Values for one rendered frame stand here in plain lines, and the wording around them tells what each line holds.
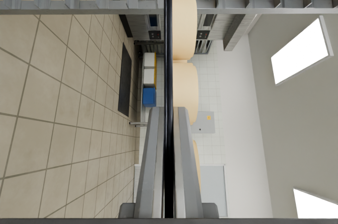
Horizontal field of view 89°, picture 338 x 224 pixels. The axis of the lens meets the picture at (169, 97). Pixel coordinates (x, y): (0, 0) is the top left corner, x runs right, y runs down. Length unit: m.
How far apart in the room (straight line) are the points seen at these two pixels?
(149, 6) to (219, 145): 3.98
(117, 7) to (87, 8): 0.09
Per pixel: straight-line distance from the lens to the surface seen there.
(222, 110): 4.47
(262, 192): 4.79
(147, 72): 3.90
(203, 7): 0.61
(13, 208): 1.32
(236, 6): 0.63
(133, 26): 3.26
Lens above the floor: 0.80
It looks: level
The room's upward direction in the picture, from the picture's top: 90 degrees clockwise
